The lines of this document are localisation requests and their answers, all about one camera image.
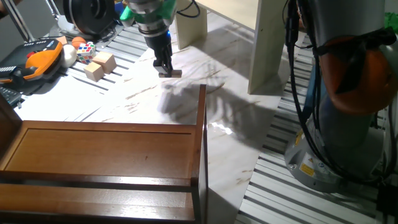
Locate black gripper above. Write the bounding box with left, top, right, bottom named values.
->
left=145, top=32, right=174, bottom=76

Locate cream wooden shelf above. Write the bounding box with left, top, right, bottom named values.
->
left=173, top=0, right=294, bottom=95

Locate dark brown wooden shelf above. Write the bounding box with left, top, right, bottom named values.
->
left=0, top=83, right=209, bottom=224

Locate light wooden cube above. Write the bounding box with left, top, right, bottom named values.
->
left=92, top=50, right=118, bottom=75
left=83, top=62, right=105, bottom=83

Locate blue bag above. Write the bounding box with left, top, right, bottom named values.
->
left=114, top=1, right=126, bottom=18

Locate rubik's cube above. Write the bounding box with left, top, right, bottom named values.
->
left=76, top=41, right=96, bottom=65

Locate black filament spool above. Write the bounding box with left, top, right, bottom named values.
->
left=62, top=0, right=116, bottom=37

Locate orange ball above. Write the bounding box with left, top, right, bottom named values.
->
left=71, top=36, right=87, bottom=51

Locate white ball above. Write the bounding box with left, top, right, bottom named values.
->
left=60, top=44, right=78, bottom=69

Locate white paper sheet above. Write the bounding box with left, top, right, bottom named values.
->
left=13, top=74, right=107, bottom=123

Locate grey metal tripod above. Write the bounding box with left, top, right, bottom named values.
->
left=44, top=0, right=62, bottom=20

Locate orange and black teach pendant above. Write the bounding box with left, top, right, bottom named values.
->
left=0, top=37, right=64, bottom=85

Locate black keyboard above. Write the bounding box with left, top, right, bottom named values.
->
left=0, top=86, right=23, bottom=107

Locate green cloth bag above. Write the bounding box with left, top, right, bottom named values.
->
left=384, top=11, right=398, bottom=32

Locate green camera mount ring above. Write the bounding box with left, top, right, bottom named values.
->
left=119, top=0, right=177, bottom=24

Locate black looped cable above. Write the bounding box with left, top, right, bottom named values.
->
left=175, top=0, right=201, bottom=18

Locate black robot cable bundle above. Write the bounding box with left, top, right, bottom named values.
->
left=281, top=0, right=398, bottom=187

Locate aluminium frame post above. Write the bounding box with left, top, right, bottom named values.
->
left=2, top=0, right=35, bottom=43

